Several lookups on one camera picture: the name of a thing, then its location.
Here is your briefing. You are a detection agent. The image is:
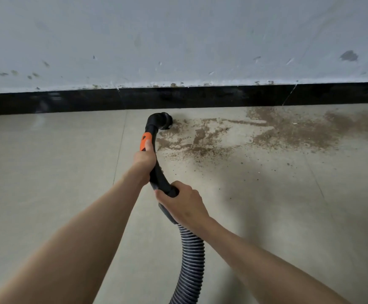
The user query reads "person's left hand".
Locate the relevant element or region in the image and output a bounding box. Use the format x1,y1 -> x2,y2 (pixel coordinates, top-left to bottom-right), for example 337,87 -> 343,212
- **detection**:
130,139 -> 157,187

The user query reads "person's right hand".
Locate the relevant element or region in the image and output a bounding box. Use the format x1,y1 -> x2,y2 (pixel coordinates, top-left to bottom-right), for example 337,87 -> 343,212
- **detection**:
154,181 -> 213,238

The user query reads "black ribbed vacuum hose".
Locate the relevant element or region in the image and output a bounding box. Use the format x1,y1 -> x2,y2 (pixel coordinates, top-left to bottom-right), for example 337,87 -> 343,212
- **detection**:
139,111 -> 206,304

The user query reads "brown dirt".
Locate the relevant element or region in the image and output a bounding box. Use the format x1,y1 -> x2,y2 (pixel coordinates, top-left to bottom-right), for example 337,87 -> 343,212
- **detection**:
155,106 -> 368,165

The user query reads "person's left forearm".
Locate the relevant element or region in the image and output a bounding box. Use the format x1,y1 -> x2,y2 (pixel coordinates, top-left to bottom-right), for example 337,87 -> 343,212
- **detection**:
0,169 -> 146,304

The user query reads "person's right forearm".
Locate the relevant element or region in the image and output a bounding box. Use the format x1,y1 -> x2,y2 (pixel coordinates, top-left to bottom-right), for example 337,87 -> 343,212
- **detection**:
198,218 -> 352,304

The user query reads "black baseboard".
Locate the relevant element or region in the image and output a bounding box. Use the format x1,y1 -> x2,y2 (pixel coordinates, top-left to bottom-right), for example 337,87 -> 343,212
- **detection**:
0,81 -> 368,117

